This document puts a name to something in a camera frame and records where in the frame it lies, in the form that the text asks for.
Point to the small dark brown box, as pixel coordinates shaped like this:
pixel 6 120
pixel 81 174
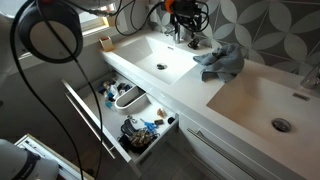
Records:
pixel 159 122

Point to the white vanity cabinet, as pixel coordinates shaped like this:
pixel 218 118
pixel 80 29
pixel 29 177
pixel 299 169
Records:
pixel 186 96

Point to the black hair accessories pile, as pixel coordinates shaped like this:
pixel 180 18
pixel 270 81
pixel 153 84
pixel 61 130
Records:
pixel 126 130

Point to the grey crumpled towel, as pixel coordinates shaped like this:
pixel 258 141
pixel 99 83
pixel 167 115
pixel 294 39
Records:
pixel 221 61

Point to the white open vanity drawer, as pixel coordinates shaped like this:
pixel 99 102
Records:
pixel 106 116

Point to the pile of small toiletry bottles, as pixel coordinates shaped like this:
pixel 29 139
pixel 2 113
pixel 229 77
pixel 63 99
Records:
pixel 113 91

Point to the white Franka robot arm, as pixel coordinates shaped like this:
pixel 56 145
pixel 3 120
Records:
pixel 50 33

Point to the small black round cap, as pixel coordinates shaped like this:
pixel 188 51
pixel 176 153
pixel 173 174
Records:
pixel 171 120

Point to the chrome sink drain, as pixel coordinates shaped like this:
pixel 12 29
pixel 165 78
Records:
pixel 281 125
pixel 161 66

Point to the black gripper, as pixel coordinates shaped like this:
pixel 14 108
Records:
pixel 186 7

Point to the chrome overflow slot cover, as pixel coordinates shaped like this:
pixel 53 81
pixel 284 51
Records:
pixel 170 48
pixel 301 97

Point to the white rectangular sink basin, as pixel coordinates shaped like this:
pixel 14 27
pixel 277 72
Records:
pixel 150 55
pixel 253 106

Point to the chrome faucet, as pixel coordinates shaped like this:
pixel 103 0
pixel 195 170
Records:
pixel 177 35
pixel 312 80

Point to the white closed vanity drawer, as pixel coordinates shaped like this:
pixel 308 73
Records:
pixel 213 156

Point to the small brown bottle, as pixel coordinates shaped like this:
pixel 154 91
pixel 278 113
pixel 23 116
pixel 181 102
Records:
pixel 161 113

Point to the frosted glass window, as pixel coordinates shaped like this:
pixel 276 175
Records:
pixel 93 21

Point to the golden brown hair claw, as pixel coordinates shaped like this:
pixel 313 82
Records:
pixel 140 138

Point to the blue scissors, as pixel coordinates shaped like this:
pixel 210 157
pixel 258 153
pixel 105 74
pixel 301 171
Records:
pixel 150 125

